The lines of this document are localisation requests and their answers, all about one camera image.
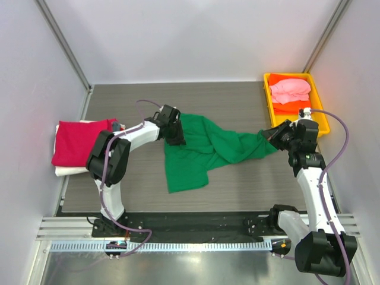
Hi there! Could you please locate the green t-shirt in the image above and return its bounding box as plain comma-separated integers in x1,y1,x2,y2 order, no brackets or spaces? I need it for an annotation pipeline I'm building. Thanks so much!
164,113,277,194

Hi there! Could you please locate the aluminium corner post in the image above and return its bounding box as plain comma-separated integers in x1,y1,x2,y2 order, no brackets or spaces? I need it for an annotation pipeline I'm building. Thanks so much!
35,0,91,93
302,0,352,73

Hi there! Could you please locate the red folded t-shirt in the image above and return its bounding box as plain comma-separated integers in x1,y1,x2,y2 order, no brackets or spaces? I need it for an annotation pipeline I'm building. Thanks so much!
52,118,118,167

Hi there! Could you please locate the white folded t-shirt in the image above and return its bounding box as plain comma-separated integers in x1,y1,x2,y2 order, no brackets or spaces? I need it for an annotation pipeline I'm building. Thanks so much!
53,120,93,177

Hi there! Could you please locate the left aluminium corner post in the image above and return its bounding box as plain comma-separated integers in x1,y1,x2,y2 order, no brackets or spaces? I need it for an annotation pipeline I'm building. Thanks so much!
35,0,91,93

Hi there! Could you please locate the white slotted cable duct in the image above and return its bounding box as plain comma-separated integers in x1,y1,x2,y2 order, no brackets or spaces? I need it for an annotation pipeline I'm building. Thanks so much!
49,240,273,252

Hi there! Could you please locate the orange t-shirt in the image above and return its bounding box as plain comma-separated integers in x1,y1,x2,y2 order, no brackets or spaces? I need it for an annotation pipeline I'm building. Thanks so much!
268,73,311,115

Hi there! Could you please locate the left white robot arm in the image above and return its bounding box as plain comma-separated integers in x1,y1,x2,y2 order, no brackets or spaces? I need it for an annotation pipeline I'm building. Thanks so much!
85,104,186,238

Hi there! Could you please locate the pink crumpled t-shirt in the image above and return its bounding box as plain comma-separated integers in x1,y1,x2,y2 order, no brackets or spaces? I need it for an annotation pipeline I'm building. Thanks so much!
270,78,311,105

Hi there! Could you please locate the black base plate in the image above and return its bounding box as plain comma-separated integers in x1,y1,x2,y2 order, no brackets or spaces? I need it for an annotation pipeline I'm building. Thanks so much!
91,211,304,242

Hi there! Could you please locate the right aluminium corner post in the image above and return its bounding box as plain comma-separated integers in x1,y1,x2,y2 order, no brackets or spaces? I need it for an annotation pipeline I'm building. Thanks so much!
302,0,352,73

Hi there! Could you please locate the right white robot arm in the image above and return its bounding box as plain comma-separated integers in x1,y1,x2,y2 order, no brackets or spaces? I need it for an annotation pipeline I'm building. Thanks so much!
262,119,357,278

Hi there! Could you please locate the aluminium frame rail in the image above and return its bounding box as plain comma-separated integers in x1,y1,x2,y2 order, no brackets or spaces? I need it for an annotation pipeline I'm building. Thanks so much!
36,214,360,240

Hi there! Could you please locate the yellow plastic bin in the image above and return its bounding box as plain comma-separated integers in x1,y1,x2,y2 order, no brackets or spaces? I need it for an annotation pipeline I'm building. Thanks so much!
263,72,331,138

